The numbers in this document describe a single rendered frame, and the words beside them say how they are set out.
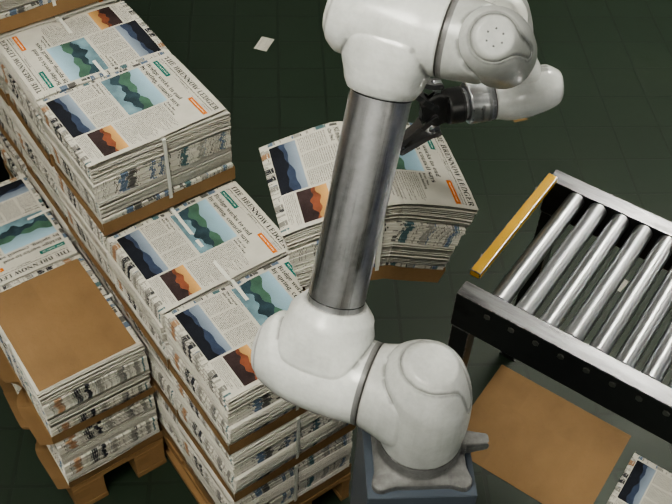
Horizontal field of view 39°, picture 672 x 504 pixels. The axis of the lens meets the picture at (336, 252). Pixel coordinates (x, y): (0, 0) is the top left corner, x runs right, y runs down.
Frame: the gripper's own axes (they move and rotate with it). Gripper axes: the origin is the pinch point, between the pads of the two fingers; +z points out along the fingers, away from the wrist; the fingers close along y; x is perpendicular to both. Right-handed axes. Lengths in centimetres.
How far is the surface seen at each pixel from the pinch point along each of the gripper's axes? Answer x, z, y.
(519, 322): -19, -31, 53
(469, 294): -9, -22, 52
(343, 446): -15, 13, 98
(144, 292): 5, 54, 43
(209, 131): 35, 32, 24
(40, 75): 59, 70, 17
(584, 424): -4, -67, 136
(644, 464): -21, -79, 137
